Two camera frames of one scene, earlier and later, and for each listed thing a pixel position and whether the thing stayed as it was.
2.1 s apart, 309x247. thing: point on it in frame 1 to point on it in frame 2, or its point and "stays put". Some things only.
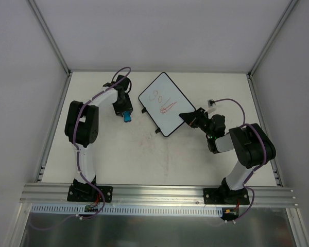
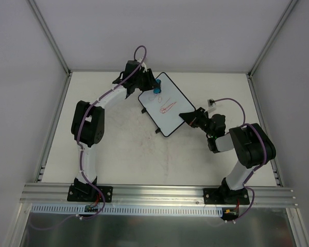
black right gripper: (196, 118) stays put
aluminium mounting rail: (190, 195) stays put
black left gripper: (124, 110) to (149, 81)
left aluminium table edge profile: (45, 157) stays put
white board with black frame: (165, 102) stays put
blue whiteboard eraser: (127, 117) to (157, 90)
